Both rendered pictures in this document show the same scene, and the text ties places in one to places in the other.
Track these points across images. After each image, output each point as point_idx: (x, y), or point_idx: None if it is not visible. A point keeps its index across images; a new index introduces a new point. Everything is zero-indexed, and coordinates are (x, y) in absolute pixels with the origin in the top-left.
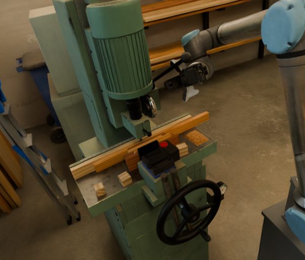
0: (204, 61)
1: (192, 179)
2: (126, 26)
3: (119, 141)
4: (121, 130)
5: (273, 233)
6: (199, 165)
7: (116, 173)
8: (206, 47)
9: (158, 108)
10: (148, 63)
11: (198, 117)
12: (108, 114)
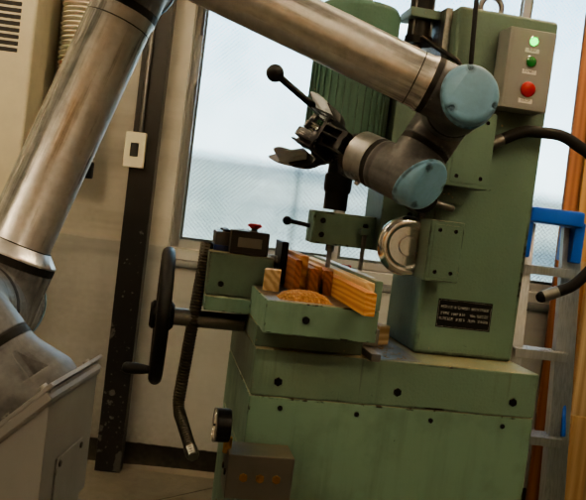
0: (394, 144)
1: (248, 362)
2: None
3: (396, 311)
4: (402, 288)
5: None
6: (254, 337)
7: None
8: (422, 117)
9: (421, 272)
10: (333, 102)
11: (356, 289)
12: None
